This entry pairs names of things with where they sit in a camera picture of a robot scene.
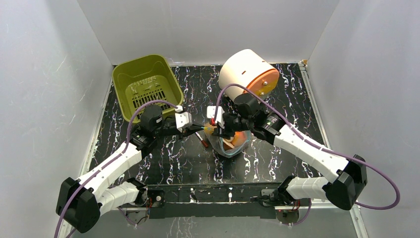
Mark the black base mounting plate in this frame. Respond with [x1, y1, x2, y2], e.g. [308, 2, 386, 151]
[148, 182, 300, 222]

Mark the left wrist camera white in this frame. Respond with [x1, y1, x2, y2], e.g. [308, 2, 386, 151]
[175, 105, 193, 131]

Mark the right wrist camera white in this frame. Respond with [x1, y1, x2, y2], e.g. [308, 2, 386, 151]
[206, 106, 225, 128]

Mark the clear zip top bag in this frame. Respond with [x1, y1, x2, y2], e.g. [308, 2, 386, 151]
[204, 123, 252, 158]

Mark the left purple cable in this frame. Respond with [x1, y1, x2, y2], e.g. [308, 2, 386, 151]
[53, 100, 184, 238]

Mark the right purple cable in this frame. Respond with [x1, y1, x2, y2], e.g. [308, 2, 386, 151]
[213, 83, 401, 211]

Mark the white round toy food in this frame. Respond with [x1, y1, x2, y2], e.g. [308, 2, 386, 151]
[222, 137, 236, 150]

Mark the white orange cylindrical appliance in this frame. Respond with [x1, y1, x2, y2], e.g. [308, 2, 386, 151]
[218, 49, 279, 99]

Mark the olive green plastic basket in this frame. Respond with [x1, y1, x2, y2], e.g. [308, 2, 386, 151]
[112, 55, 184, 122]

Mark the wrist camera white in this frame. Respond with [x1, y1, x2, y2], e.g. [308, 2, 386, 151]
[206, 106, 225, 128]
[175, 105, 193, 131]

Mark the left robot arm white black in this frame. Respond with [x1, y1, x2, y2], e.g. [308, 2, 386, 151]
[54, 100, 205, 237]

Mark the small orange toy fruit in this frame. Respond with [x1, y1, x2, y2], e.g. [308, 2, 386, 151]
[203, 126, 217, 135]

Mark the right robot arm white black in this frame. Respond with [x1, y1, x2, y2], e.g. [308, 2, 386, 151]
[208, 93, 367, 210]

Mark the red white marker pen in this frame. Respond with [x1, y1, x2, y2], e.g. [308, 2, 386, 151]
[195, 132, 209, 148]

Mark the purple cable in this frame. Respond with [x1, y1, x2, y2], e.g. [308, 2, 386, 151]
[213, 83, 401, 211]
[53, 100, 184, 238]

